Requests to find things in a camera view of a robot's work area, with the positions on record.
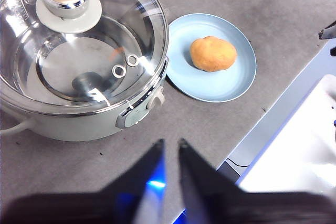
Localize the thin black cable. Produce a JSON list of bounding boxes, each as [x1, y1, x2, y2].
[[225, 158, 249, 168]]

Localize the brown potato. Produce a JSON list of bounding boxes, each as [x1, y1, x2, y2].
[[189, 36, 238, 73]]

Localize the pale green electric steamer pot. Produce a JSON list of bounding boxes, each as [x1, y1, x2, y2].
[[0, 0, 169, 142]]

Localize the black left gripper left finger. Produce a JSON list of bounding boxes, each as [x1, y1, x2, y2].
[[0, 138, 167, 224]]

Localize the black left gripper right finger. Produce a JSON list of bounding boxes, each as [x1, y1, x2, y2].
[[177, 137, 336, 224]]

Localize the blue round plate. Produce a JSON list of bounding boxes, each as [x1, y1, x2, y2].
[[165, 12, 258, 103]]

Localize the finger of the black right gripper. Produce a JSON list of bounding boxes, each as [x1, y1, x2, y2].
[[318, 20, 336, 40]]

